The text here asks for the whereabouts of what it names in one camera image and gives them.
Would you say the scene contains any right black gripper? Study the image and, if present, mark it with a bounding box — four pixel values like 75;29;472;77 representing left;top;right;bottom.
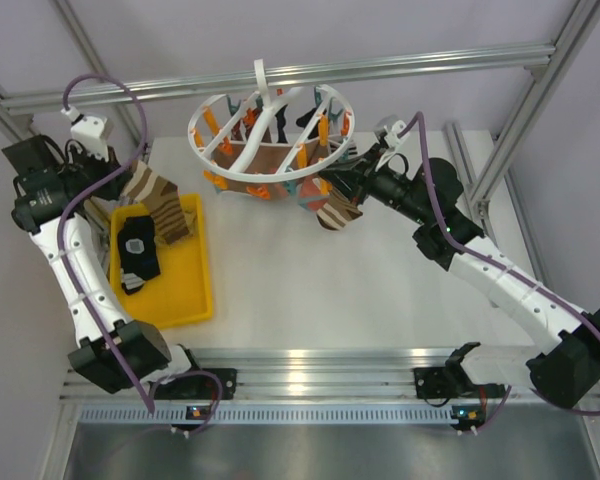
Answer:
322;144;431;226

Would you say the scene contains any brown striped sock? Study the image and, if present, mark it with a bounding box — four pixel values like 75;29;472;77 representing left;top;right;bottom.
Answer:
316;190;363;231
122;160;191;245

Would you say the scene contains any white round sock hanger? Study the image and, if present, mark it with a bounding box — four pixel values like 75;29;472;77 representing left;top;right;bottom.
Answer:
187;59;356;183

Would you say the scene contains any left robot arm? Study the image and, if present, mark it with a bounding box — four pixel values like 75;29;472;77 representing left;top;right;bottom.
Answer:
2;135;206;397

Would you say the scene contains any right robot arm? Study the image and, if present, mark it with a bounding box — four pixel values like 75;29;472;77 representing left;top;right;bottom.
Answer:
320;145;600;413

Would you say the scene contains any pink coral hanging sock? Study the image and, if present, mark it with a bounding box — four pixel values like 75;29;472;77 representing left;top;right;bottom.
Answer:
297;176;330;213

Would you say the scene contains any brown hanging sock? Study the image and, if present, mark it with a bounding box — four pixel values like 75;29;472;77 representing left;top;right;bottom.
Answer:
204;140;330;201

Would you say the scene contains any black sock with patch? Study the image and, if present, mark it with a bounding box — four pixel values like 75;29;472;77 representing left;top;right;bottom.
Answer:
117;215;161;295

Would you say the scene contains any yellow plastic tray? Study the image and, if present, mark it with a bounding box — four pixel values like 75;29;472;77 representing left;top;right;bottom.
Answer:
109;194;214;330

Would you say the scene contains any aluminium top crossbar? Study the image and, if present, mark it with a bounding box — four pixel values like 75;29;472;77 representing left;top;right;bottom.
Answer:
0;40;556;117

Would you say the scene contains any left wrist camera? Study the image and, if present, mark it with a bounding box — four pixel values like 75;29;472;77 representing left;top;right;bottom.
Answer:
61;105;113;162

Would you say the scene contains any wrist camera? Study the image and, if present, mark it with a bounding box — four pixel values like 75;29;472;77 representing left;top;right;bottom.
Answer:
61;105;113;162
373;115;409;150

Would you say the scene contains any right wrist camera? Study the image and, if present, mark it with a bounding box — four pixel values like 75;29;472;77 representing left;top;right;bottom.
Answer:
373;115;409;150

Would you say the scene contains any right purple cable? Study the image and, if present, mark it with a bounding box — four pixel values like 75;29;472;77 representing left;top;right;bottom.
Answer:
394;110;600;416

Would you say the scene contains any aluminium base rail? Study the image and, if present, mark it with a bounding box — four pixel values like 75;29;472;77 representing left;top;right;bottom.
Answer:
59;347;600;426

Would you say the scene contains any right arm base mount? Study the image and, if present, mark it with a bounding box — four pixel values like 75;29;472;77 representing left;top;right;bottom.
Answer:
413;367;460;400

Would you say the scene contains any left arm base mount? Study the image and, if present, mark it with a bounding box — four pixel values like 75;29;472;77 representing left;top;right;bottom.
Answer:
190;368;238;400

